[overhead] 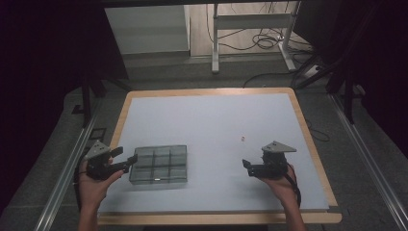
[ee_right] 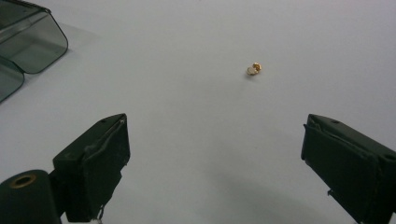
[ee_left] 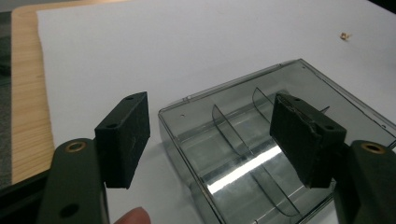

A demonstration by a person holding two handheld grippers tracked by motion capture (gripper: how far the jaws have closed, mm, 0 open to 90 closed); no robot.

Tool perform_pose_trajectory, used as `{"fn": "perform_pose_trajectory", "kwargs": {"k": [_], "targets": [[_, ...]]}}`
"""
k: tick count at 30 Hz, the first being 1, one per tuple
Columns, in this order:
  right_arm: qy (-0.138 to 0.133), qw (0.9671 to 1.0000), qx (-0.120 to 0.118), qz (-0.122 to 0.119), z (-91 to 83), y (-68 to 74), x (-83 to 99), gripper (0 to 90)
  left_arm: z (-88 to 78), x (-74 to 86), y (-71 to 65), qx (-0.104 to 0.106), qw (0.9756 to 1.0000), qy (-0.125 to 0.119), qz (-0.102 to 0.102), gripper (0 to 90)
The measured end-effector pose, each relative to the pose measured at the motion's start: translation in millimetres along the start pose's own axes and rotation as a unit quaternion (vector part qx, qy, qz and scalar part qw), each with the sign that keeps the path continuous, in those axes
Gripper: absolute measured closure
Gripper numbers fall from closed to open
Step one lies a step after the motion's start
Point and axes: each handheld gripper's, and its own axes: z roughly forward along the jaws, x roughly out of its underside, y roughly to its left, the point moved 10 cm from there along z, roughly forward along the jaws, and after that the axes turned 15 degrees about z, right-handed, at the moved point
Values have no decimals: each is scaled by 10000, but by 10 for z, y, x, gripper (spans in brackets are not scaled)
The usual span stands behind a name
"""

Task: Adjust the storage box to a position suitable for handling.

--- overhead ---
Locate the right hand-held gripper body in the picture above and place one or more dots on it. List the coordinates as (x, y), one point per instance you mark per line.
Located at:
(272, 163)

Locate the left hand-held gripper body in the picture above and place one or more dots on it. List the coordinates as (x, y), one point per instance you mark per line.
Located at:
(99, 166)

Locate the clear plastic compartment box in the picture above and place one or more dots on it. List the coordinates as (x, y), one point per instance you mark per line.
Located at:
(160, 165)

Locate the person's left hand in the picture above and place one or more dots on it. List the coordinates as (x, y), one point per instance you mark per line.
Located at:
(91, 191)

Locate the person's right hand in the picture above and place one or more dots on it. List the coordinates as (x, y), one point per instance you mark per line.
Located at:
(284, 189)

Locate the black floor plate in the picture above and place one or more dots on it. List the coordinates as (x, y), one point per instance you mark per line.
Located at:
(98, 133)

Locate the black metal stand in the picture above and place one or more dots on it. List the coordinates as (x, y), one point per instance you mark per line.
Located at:
(349, 96)
(86, 102)

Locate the white table mat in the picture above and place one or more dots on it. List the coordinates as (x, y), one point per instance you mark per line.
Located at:
(208, 112)

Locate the white power strip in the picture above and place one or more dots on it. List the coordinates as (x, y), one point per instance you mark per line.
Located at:
(312, 71)

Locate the white cabinet panel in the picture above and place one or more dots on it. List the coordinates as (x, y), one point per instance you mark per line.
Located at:
(146, 29)

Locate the aluminium floor rail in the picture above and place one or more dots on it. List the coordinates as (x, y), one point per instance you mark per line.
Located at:
(369, 160)
(64, 179)

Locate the white metal desk frame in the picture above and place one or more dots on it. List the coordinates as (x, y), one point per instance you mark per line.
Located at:
(250, 20)

